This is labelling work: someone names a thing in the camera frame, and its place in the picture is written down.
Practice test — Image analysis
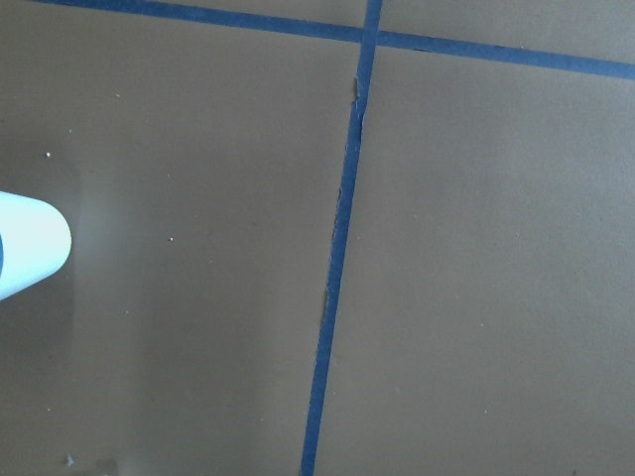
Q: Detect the right light blue cup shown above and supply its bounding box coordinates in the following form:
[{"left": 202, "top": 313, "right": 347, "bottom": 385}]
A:
[{"left": 1, "top": 191, "right": 72, "bottom": 299}]

